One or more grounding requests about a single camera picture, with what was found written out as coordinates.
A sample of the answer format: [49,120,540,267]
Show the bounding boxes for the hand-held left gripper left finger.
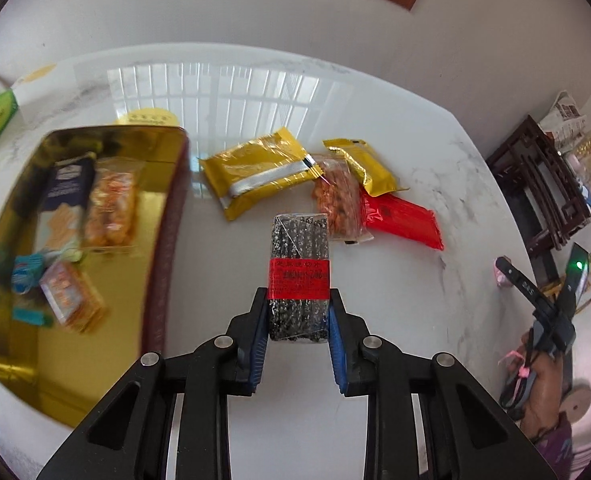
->
[38,287,271,480]

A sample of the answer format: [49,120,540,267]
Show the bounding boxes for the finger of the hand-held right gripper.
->
[495,256,546,313]

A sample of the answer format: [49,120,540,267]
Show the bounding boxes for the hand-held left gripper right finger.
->
[328,287,551,480]

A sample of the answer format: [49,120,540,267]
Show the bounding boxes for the black sesame bar red label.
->
[266,212,332,345]

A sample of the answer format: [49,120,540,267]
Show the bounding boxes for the red snack packet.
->
[360,192,445,252]

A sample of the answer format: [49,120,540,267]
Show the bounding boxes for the orange-brown snack packet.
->
[311,157,375,246]

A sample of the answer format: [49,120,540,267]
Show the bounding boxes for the red and gold tin box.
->
[0,126,192,428]

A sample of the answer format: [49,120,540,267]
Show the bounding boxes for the small gold snack packet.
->
[323,137,410,197]

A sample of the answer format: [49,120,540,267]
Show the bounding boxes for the small orange snack packet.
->
[39,259,107,335]

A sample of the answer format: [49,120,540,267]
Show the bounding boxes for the clear peanut snack packet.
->
[82,156,141,253]

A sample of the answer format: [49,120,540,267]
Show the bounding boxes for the small teal candy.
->
[11,252,46,292]
[14,307,55,328]

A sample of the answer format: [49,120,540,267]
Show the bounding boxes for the blue cracker packet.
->
[34,156,96,261]

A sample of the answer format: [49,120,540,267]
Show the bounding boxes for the person's right hand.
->
[520,330,573,436]

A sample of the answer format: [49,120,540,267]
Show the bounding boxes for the round wooden disc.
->
[558,382,591,418]

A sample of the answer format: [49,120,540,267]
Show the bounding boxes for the purple printed clothing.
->
[535,417,576,480]

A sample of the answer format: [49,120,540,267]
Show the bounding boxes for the dark wooden chair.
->
[485,115,591,251]

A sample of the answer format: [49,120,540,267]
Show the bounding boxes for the large yellow snack packet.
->
[198,127,321,222]

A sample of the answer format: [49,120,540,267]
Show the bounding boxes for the folded newspaper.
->
[538,90,589,146]

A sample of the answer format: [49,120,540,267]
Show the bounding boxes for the white card with yellow mark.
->
[12,63,58,126]

